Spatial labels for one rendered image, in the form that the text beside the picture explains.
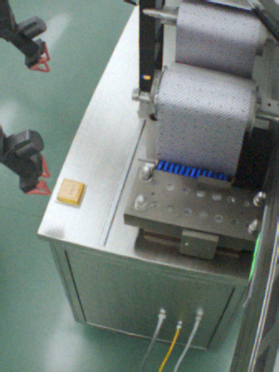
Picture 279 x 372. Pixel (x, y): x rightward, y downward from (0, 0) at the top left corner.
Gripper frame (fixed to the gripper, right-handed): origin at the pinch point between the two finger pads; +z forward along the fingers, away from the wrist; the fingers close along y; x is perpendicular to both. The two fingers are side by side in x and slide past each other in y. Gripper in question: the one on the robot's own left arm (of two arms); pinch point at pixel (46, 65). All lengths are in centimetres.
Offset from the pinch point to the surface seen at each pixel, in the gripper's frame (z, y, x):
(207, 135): 10, -49, -45
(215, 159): 20, -50, -43
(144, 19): -4.5, -8.5, -40.0
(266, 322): -16, -112, -55
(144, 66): 14.6, -8.6, -29.3
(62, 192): 12.3, -44.9, 3.2
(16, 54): 74, 129, 81
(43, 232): 11, -57, 10
